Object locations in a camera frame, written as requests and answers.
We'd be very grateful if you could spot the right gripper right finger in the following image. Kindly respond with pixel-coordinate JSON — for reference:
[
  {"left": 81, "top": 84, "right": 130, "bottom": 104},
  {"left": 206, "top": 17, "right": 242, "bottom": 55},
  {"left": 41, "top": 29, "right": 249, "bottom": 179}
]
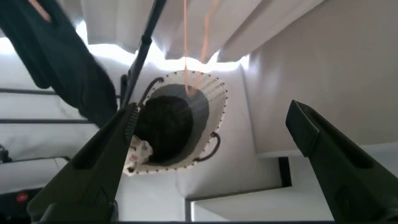
[{"left": 285, "top": 99, "right": 398, "bottom": 222}]

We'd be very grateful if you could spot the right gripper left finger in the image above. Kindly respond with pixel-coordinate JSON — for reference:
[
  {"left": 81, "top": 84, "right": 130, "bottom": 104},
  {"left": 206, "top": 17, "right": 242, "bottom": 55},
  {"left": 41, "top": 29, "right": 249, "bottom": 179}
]
[{"left": 26, "top": 102, "right": 139, "bottom": 222}]

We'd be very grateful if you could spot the cream printed garment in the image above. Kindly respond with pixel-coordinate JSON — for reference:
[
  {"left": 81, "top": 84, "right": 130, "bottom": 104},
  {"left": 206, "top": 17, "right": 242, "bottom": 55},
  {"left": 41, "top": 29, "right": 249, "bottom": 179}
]
[{"left": 123, "top": 134, "right": 154, "bottom": 177}]

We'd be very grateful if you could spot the black garment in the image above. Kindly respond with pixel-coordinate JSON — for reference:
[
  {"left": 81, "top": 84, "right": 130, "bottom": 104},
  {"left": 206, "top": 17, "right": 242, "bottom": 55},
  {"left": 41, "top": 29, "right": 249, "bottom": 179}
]
[{"left": 0, "top": 0, "right": 119, "bottom": 128}]

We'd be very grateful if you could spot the pink clothes hanger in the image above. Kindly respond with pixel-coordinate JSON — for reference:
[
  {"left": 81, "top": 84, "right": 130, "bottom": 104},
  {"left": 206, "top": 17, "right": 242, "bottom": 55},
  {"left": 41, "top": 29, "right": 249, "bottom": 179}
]
[
  {"left": 182, "top": 0, "right": 220, "bottom": 98},
  {"left": 27, "top": 0, "right": 53, "bottom": 23}
]

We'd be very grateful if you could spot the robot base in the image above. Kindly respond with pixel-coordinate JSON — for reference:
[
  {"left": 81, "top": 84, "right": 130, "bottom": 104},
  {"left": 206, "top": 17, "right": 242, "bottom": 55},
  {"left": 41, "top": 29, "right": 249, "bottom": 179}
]
[{"left": 0, "top": 144, "right": 72, "bottom": 222}]

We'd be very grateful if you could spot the black clothes rack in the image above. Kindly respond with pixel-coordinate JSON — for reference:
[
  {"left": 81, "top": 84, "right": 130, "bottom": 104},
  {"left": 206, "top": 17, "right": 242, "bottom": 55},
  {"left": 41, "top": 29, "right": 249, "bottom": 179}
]
[{"left": 0, "top": 0, "right": 168, "bottom": 125}]

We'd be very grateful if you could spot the white laundry basket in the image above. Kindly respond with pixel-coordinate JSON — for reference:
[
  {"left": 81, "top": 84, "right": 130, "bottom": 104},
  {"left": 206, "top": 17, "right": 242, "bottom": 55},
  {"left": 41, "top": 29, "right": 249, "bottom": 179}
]
[{"left": 123, "top": 70, "right": 229, "bottom": 177}]

